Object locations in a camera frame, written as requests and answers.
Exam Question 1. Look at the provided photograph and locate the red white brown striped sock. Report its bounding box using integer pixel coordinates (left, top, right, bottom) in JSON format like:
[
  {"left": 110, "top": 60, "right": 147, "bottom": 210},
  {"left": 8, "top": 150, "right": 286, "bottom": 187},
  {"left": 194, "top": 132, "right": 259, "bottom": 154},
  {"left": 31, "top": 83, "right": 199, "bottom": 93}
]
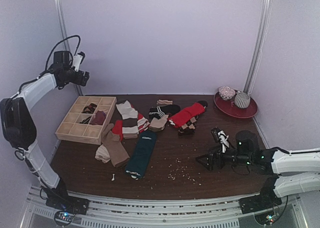
[{"left": 111, "top": 113, "right": 150, "bottom": 141}]

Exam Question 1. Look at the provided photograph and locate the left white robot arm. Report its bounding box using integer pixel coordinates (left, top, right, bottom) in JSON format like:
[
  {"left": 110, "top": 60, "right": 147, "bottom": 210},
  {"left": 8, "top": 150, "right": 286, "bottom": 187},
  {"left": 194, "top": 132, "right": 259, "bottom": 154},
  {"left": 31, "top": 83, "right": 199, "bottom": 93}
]
[{"left": 0, "top": 51, "right": 90, "bottom": 210}]

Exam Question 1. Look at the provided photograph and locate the dark teal sock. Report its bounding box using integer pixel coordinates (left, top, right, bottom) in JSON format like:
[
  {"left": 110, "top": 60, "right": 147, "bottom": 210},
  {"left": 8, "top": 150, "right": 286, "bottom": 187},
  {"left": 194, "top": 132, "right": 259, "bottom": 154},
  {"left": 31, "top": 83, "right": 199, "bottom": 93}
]
[{"left": 125, "top": 130, "right": 157, "bottom": 180}]

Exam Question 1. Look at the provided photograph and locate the black white striped sock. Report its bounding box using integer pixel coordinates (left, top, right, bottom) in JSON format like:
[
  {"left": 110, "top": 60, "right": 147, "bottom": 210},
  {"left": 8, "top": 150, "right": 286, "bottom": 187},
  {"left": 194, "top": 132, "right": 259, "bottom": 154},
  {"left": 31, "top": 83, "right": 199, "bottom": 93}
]
[{"left": 148, "top": 104, "right": 181, "bottom": 119}]

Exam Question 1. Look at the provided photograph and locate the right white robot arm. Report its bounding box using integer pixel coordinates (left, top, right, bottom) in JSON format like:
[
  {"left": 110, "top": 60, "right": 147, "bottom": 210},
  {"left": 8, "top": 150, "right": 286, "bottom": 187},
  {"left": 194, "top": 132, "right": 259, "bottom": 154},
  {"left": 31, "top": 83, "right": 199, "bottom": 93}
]
[{"left": 196, "top": 127, "right": 320, "bottom": 209}]

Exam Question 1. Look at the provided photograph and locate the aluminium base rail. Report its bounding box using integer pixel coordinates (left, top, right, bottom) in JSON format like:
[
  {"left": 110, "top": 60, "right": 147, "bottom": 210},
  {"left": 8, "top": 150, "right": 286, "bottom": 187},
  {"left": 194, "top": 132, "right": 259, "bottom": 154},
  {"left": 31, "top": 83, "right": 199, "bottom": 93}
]
[{"left": 18, "top": 186, "right": 312, "bottom": 227}]

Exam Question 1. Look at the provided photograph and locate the argyle brown sock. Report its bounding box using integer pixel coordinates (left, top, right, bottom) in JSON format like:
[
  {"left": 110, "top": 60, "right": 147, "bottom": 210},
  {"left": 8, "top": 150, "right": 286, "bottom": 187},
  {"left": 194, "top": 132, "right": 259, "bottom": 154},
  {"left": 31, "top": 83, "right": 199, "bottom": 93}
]
[{"left": 178, "top": 115, "right": 199, "bottom": 136}]

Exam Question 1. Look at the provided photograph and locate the beige brown striped sock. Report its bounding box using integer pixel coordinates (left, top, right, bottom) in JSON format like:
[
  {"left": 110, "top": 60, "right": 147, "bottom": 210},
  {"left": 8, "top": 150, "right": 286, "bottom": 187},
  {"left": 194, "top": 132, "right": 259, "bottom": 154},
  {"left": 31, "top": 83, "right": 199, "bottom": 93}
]
[{"left": 116, "top": 100, "right": 139, "bottom": 139}]

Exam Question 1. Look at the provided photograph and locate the tan brown sock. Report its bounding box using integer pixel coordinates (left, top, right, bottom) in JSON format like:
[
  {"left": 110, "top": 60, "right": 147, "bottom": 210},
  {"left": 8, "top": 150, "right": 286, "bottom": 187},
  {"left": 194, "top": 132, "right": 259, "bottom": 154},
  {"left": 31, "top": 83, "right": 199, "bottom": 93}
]
[{"left": 101, "top": 123, "right": 130, "bottom": 168}]

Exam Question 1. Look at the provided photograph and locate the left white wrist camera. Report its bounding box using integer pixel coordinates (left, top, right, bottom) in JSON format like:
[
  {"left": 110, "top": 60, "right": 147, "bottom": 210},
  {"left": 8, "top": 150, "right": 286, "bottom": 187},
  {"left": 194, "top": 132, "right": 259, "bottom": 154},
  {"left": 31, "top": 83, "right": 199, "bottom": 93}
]
[{"left": 72, "top": 52, "right": 86, "bottom": 72}]

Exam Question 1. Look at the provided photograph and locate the striped grey cup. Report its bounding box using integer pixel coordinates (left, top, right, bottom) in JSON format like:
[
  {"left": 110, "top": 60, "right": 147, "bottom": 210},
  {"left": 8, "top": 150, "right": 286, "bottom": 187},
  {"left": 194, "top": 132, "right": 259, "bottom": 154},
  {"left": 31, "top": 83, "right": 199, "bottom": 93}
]
[{"left": 234, "top": 91, "right": 251, "bottom": 109}]

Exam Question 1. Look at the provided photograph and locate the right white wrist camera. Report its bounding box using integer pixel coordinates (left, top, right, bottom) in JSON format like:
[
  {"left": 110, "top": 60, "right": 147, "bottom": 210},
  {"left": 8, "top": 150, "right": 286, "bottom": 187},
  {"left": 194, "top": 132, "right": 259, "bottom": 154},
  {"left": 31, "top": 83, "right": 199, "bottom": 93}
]
[{"left": 218, "top": 130, "right": 230, "bottom": 153}]

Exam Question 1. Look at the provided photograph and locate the aluminium corner post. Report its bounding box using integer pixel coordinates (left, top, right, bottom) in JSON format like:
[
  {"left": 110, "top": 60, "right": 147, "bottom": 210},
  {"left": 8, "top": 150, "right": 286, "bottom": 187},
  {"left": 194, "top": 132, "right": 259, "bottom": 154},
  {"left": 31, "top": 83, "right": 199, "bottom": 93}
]
[
  {"left": 243, "top": 0, "right": 272, "bottom": 94},
  {"left": 51, "top": 0, "right": 84, "bottom": 98}
]

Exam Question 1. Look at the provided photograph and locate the left aluminium corner post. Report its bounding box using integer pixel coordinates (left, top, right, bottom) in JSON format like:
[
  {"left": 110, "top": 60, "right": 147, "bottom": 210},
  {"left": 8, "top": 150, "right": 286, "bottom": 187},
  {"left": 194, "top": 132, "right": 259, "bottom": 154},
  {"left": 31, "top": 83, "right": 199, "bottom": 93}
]
[{"left": 51, "top": 0, "right": 84, "bottom": 98}]

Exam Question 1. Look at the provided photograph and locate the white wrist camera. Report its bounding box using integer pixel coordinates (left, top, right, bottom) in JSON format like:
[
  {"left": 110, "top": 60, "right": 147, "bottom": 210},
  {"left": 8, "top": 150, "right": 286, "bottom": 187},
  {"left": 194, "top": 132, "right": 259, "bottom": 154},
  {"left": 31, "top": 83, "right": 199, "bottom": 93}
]
[
  {"left": 72, "top": 52, "right": 86, "bottom": 72},
  {"left": 218, "top": 130, "right": 230, "bottom": 153}
]

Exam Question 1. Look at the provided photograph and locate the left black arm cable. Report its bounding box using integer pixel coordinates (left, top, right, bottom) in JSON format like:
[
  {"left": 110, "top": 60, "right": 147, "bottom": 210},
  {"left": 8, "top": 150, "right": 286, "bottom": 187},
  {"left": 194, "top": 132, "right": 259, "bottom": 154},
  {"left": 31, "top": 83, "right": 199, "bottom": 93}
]
[{"left": 44, "top": 35, "right": 82, "bottom": 72}]

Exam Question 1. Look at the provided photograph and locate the black sock in box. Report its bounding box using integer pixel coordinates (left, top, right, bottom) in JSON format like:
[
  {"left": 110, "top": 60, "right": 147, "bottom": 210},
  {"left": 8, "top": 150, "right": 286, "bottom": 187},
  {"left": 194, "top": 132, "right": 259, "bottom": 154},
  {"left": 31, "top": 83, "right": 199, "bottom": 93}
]
[{"left": 80, "top": 116, "right": 92, "bottom": 124}]

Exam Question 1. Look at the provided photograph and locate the argyle black red orange sock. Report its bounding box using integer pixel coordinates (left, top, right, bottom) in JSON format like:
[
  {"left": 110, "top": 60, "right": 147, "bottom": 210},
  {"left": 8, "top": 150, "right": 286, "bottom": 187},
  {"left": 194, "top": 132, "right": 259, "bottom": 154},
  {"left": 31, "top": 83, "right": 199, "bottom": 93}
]
[{"left": 82, "top": 103, "right": 97, "bottom": 114}]

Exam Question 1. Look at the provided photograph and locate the white patterned bowl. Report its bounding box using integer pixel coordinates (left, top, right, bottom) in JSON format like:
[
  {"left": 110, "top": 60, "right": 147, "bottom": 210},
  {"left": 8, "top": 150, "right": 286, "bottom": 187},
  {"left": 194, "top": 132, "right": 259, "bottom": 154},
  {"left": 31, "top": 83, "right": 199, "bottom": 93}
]
[{"left": 218, "top": 86, "right": 236, "bottom": 100}]

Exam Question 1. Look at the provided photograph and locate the red round tray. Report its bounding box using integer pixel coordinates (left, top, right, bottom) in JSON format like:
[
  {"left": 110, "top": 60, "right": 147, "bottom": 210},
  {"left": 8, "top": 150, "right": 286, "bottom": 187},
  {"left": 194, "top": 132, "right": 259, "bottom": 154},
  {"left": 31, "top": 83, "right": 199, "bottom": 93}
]
[{"left": 213, "top": 92, "right": 258, "bottom": 119}]

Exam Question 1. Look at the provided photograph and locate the maroon sock in box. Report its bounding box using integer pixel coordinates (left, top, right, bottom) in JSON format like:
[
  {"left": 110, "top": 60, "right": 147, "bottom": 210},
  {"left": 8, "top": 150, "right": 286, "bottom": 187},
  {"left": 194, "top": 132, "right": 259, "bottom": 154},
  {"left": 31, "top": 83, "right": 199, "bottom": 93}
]
[{"left": 90, "top": 110, "right": 107, "bottom": 125}]

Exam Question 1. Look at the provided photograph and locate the light beige sock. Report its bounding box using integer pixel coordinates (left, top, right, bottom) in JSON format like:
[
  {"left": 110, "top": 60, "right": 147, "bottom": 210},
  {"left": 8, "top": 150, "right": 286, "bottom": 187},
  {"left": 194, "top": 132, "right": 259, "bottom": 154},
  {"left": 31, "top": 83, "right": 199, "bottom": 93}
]
[{"left": 95, "top": 144, "right": 111, "bottom": 163}]

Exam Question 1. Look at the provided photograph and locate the right aluminium corner post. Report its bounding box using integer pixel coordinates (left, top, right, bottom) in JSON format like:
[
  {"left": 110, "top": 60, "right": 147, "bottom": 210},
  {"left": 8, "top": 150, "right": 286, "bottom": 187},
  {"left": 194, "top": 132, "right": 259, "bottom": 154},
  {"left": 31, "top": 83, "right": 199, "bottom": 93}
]
[{"left": 243, "top": 0, "right": 272, "bottom": 94}]

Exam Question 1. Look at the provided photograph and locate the wooden compartment box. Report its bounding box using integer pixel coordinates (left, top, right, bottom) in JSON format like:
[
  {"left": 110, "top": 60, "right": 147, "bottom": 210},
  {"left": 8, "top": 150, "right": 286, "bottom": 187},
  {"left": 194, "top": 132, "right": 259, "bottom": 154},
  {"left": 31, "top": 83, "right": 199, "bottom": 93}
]
[{"left": 55, "top": 96, "right": 117, "bottom": 145}]

